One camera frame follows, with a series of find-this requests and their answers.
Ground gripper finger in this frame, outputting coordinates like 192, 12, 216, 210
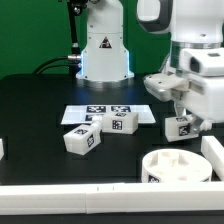
191, 117, 212, 134
174, 102, 186, 116

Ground white left fence piece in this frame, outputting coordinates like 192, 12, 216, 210
0, 138, 4, 160

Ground black cables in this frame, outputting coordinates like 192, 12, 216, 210
32, 56, 83, 76

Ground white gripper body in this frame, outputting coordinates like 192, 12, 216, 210
144, 48, 224, 122

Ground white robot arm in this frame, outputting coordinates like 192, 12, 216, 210
77, 0, 224, 133

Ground white fence bar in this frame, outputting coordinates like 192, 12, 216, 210
201, 136, 224, 182
0, 182, 224, 215

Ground white front fence bar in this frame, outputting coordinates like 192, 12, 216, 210
0, 182, 224, 215

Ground white right fence bar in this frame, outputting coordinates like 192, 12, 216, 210
201, 136, 224, 182

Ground white marker sheet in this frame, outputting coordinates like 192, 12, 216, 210
61, 105, 155, 125

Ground white round stool seat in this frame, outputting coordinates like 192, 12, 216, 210
141, 149, 212, 183

